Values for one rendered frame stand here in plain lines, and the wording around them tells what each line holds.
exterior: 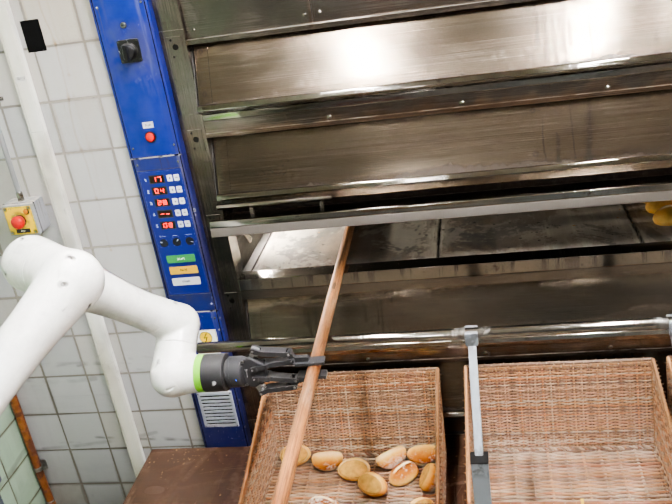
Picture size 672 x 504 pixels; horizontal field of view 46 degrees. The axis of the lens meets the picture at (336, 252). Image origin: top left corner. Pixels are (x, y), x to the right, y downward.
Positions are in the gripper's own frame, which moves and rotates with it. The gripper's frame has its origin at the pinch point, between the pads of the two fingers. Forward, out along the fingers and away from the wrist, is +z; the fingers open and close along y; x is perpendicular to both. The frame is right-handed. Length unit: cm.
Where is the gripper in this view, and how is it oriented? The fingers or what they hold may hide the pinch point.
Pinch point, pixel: (311, 367)
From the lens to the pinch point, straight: 189.0
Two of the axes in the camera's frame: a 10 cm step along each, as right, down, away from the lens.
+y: 1.4, 9.1, 4.0
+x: -1.3, 4.1, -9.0
